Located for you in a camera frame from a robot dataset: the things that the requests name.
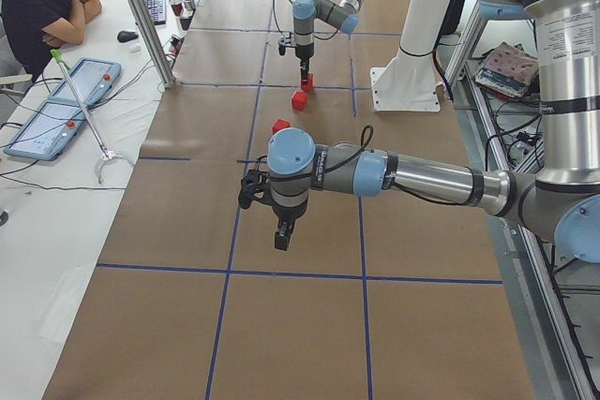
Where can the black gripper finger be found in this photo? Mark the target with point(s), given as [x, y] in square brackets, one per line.
[283, 235]
[304, 70]

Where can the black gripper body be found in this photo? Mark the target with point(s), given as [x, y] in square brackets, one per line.
[304, 54]
[285, 214]

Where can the red block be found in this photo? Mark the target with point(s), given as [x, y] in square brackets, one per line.
[280, 124]
[307, 84]
[299, 100]

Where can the metal cup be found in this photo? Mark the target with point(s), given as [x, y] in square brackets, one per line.
[189, 5]

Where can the black computer mouse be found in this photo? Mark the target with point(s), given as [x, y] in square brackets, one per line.
[125, 36]

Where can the grabber reacher stick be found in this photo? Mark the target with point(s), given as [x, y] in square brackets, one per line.
[107, 155]

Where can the stack of books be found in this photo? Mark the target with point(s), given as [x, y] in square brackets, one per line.
[507, 71]

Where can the far teach pendant tablet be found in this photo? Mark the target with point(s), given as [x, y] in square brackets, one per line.
[94, 78]

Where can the teach pendant tablet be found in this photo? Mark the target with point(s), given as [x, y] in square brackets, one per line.
[94, 78]
[47, 133]

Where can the near teach pendant tablet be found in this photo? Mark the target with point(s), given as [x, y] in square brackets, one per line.
[47, 133]

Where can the seated person black shirt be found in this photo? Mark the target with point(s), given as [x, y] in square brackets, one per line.
[35, 27]

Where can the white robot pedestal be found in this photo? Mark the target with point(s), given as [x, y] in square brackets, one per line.
[408, 82]

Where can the aluminium frame post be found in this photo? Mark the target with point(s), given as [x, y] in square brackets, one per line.
[152, 42]

